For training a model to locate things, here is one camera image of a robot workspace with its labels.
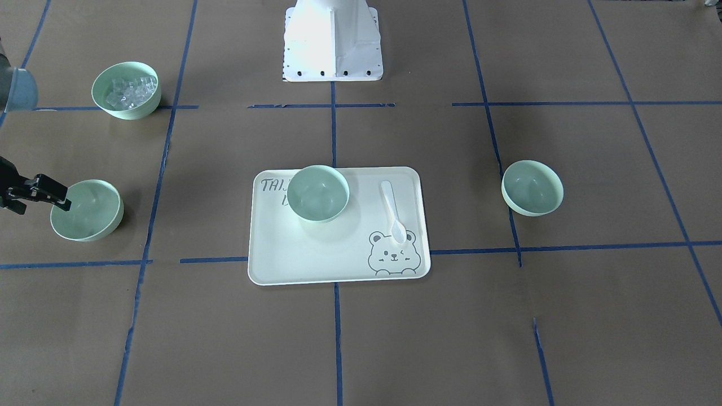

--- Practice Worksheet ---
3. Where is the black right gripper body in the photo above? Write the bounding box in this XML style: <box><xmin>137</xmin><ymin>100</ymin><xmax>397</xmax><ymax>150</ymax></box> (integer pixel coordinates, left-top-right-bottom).
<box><xmin>1</xmin><ymin>157</ymin><xmax>36</xmax><ymax>215</ymax></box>

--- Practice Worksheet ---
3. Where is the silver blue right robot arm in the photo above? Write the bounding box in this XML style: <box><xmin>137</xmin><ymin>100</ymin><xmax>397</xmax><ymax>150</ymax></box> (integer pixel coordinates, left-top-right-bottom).
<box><xmin>1</xmin><ymin>47</ymin><xmax>72</xmax><ymax>215</ymax></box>

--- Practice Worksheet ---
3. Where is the green bowl with ice cubes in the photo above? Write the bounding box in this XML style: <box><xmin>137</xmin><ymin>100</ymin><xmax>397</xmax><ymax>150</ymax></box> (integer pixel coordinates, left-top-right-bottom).
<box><xmin>92</xmin><ymin>61</ymin><xmax>162</xmax><ymax>120</ymax></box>

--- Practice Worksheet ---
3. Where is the cream bear print tray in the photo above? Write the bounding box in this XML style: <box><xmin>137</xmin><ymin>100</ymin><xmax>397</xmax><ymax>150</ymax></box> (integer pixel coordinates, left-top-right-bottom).
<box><xmin>248</xmin><ymin>166</ymin><xmax>431</xmax><ymax>285</ymax></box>

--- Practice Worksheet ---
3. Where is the green bowl on tray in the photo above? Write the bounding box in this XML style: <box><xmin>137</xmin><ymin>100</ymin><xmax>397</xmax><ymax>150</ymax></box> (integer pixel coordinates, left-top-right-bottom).
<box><xmin>286</xmin><ymin>165</ymin><xmax>350</xmax><ymax>223</ymax></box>

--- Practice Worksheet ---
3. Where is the white plastic spoon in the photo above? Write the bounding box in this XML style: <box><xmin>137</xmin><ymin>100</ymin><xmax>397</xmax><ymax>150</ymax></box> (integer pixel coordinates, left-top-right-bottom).
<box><xmin>381</xmin><ymin>180</ymin><xmax>407</xmax><ymax>245</ymax></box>

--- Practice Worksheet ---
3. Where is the lone green bowl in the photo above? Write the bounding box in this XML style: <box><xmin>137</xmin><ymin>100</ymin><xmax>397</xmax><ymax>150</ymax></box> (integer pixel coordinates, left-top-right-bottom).
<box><xmin>501</xmin><ymin>160</ymin><xmax>565</xmax><ymax>218</ymax></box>

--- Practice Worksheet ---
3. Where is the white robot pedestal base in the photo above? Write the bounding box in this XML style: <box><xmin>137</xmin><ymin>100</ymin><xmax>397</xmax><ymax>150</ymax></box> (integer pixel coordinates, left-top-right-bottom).
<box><xmin>282</xmin><ymin>1</ymin><xmax>384</xmax><ymax>82</ymax></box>

